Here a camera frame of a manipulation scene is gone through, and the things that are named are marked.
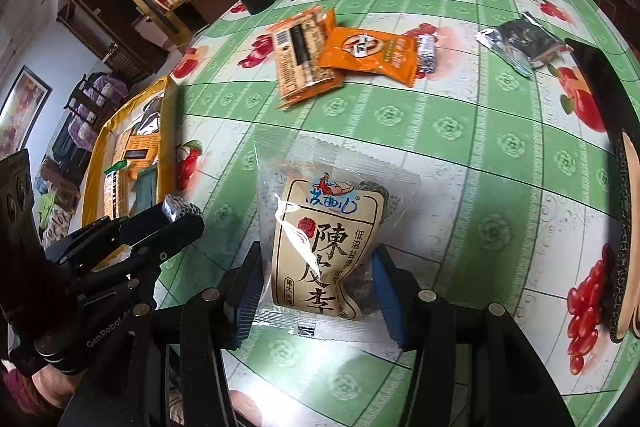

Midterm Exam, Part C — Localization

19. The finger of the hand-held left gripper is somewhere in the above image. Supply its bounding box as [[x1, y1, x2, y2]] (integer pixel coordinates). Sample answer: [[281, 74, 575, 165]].
[[117, 205, 173, 248], [140, 214, 206, 265]]

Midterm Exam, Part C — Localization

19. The person's left forearm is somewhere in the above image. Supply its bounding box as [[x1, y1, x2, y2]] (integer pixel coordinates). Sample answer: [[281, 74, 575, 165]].
[[0, 364, 68, 427]]

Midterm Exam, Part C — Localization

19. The framed wall picture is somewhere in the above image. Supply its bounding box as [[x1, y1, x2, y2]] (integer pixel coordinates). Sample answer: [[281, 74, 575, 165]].
[[0, 66, 53, 158]]

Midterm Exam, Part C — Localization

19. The large orange cracker packet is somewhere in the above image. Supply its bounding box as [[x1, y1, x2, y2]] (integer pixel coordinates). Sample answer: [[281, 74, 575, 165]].
[[269, 4, 347, 110]]

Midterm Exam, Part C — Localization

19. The clear plum snack packet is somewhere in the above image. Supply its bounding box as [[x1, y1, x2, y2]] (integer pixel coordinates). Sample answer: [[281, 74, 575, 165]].
[[252, 127, 423, 344]]

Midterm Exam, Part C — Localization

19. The silver black foil packet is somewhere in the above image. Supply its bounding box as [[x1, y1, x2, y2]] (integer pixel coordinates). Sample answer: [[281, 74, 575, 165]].
[[474, 12, 574, 78]]

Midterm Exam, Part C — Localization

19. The yellow tray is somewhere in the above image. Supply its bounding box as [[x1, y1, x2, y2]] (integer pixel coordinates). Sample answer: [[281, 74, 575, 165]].
[[81, 76, 177, 240]]

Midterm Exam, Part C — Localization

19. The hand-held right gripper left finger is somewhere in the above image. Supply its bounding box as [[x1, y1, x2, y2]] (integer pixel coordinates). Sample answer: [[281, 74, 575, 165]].
[[60, 247, 264, 427]]

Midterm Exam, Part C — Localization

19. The chair with purple cloth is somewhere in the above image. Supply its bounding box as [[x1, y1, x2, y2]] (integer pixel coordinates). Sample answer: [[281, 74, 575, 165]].
[[65, 74, 131, 148]]

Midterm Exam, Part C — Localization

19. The green-edged cracker packet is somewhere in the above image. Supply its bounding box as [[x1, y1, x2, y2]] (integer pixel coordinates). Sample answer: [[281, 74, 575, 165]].
[[101, 161, 140, 219]]

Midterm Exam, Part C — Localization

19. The small black-white patterned candy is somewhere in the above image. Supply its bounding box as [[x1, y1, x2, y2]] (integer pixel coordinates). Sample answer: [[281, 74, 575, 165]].
[[416, 33, 439, 76]]

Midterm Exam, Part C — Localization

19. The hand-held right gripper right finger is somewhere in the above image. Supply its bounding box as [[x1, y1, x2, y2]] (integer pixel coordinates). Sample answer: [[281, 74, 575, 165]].
[[372, 243, 576, 427]]

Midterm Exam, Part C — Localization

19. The floral cloth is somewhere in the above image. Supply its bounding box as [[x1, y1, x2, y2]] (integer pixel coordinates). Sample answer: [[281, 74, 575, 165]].
[[40, 187, 81, 248]]

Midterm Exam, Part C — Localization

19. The orange snack packet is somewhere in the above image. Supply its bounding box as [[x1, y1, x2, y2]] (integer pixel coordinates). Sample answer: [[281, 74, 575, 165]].
[[317, 26, 420, 88], [121, 131, 162, 168]]

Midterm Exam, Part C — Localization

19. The dark green packet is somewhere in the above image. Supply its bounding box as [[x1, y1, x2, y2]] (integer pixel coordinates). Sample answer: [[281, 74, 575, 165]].
[[136, 168, 160, 214]]

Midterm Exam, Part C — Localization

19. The green floral tablecloth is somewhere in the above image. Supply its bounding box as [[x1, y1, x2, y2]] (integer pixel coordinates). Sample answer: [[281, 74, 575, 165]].
[[150, 0, 640, 427]]

